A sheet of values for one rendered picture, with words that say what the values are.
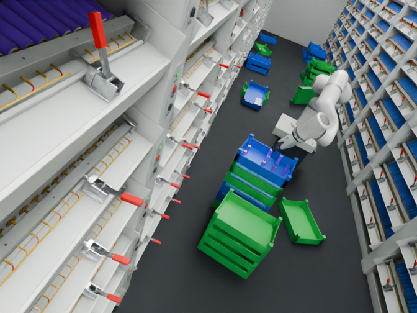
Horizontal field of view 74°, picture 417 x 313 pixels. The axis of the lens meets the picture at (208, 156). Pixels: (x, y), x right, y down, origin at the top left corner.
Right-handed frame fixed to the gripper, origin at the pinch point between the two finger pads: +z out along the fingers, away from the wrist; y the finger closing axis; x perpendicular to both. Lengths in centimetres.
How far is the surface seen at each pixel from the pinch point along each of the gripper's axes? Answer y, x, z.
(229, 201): -27.5, -17.7, 20.7
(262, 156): -1.1, 0.0, 11.3
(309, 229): 34, -51, 31
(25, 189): -116, -17, -71
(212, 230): -43, -28, 21
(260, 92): 114, 87, 86
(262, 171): -13.3, -9.4, 3.7
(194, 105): -54, 20, -16
